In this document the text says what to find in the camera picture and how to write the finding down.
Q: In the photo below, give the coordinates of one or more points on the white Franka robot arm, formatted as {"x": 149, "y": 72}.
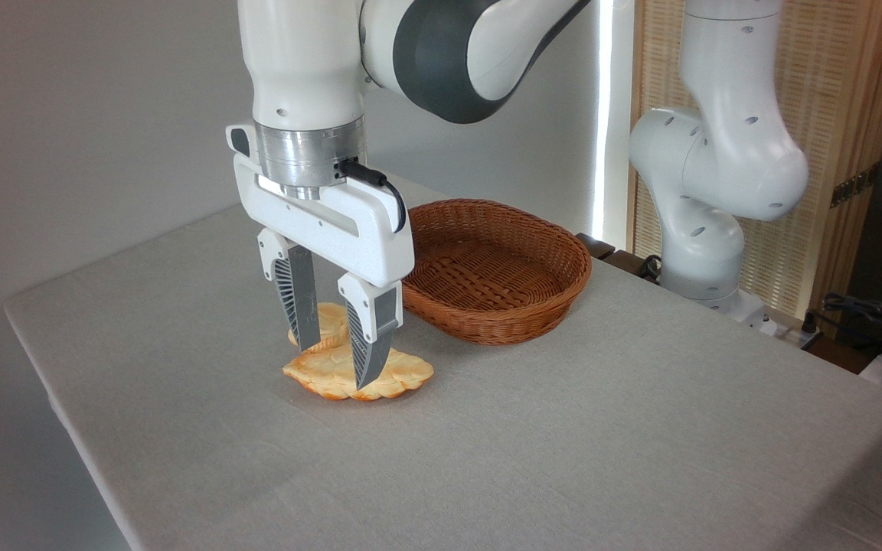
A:
{"x": 303, "y": 61}

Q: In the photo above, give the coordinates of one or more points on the leaf-shaped bread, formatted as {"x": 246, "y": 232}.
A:
{"x": 318, "y": 375}

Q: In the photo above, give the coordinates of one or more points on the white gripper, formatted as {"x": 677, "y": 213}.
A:
{"x": 349, "y": 229}

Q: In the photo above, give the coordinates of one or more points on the brown wicker basket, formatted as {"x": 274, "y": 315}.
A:
{"x": 487, "y": 275}

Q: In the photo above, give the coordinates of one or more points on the wooden bamboo folding screen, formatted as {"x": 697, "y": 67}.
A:
{"x": 831, "y": 99}

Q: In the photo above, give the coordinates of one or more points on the small round thick bread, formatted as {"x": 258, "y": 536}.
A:
{"x": 331, "y": 321}

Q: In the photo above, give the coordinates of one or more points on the dark wooden furniture edge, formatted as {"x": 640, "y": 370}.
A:
{"x": 602, "y": 249}

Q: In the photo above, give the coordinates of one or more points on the grey tablecloth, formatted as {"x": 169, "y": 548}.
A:
{"x": 563, "y": 459}

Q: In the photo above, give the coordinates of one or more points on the metal screen hinge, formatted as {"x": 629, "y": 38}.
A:
{"x": 854, "y": 186}

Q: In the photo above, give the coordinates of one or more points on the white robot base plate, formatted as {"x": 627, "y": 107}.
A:
{"x": 751, "y": 314}

